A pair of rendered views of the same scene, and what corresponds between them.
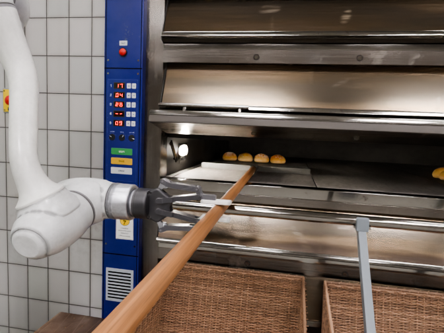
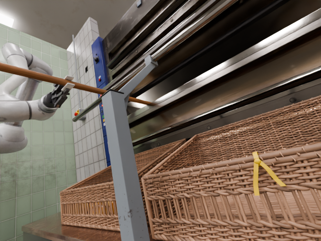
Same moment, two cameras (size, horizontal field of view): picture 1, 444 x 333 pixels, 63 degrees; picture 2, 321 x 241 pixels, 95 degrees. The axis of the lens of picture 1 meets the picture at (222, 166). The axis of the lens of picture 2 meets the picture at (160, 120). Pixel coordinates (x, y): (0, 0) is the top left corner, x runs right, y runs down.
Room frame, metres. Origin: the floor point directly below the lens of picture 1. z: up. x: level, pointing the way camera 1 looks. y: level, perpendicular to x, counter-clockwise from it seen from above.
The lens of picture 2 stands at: (0.47, -0.58, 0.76)
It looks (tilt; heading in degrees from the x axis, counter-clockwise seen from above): 15 degrees up; 24
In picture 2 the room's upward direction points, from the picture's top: 14 degrees counter-clockwise
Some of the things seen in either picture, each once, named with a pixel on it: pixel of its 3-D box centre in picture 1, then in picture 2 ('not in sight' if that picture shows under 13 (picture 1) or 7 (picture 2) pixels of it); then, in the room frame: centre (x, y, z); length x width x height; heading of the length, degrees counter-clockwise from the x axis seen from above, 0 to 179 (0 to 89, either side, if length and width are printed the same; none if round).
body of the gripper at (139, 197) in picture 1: (153, 204); (55, 97); (0.88, 0.16, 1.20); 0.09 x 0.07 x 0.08; 80
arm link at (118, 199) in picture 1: (125, 201); (49, 103); (0.89, 0.24, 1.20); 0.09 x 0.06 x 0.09; 170
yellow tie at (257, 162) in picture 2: not in sight; (262, 171); (0.78, -0.60, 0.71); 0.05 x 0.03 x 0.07; 81
